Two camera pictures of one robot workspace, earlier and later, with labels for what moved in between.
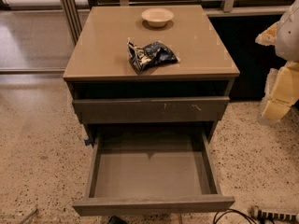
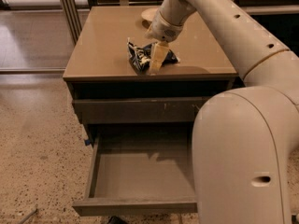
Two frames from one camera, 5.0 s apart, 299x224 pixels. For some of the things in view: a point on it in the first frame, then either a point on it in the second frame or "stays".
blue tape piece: x=87 y=142 stays
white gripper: x=288 y=37 -> x=163 y=29
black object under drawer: x=116 y=220 stays
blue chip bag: x=149 y=55 stays
